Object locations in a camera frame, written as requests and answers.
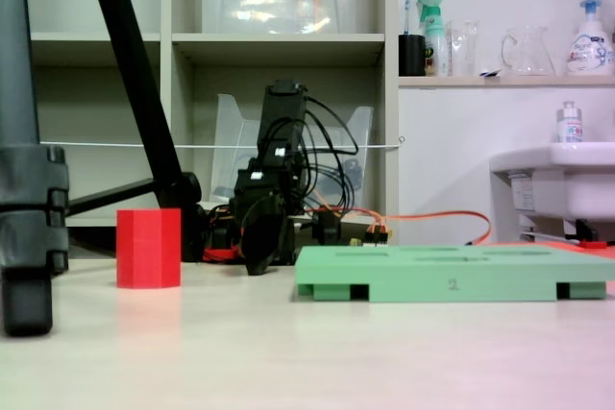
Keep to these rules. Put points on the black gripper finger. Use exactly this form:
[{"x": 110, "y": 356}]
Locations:
[{"x": 262, "y": 247}]

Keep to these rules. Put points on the red octagonal pillar block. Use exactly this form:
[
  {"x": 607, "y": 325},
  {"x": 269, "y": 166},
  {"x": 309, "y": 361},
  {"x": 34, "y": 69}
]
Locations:
[{"x": 149, "y": 249}]

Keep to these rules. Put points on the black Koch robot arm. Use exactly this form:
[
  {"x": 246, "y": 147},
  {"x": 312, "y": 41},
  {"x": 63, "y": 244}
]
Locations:
[{"x": 283, "y": 112}]

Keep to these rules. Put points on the clear plastic file tray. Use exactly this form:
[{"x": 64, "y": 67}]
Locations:
[{"x": 230, "y": 141}]

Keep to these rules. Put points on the black round table clamp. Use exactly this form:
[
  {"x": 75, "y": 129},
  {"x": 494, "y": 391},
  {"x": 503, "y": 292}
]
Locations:
[{"x": 327, "y": 228}]

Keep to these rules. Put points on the small circuit board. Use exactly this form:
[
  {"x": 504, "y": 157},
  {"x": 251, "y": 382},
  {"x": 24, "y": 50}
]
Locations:
[{"x": 377, "y": 236}]

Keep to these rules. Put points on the thin black tripod brace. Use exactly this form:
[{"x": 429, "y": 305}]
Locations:
[{"x": 110, "y": 196}]

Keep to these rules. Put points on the green shape sorter board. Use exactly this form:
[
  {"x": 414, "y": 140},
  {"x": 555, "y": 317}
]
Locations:
[{"x": 432, "y": 273}]

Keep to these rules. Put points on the black cup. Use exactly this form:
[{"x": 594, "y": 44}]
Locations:
[{"x": 412, "y": 55}]

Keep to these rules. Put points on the blue white toothbrush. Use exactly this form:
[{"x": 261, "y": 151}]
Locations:
[{"x": 407, "y": 14}]

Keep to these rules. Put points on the green spray bottle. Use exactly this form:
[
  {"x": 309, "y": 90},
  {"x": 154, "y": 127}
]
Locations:
[{"x": 434, "y": 40}]

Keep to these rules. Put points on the clear glass beaker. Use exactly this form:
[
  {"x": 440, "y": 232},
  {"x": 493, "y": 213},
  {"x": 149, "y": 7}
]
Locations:
[{"x": 465, "y": 52}]

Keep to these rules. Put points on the thick grey tripod leg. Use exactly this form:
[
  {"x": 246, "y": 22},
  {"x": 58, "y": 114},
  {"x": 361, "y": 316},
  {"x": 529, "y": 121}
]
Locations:
[{"x": 19, "y": 189}]

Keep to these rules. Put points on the clear glass pitcher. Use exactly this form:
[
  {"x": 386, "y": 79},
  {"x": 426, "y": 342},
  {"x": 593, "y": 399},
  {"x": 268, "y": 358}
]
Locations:
[{"x": 528, "y": 55}]

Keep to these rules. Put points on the small clear sanitizer bottle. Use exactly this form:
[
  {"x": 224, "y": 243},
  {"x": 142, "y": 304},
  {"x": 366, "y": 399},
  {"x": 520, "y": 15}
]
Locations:
[{"x": 570, "y": 127}]

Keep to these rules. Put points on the white sink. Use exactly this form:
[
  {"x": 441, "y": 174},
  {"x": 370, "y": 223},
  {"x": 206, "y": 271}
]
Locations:
[{"x": 576, "y": 179}]

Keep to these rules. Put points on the black clamp with red piece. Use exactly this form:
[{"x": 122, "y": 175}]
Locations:
[{"x": 587, "y": 232}]

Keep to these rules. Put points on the white pump soap bottle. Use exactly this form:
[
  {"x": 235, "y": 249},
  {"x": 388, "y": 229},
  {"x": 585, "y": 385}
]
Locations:
[{"x": 588, "y": 47}]

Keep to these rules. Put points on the wooden wall ledge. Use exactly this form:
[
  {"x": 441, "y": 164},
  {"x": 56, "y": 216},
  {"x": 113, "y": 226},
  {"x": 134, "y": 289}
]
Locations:
[{"x": 504, "y": 81}]

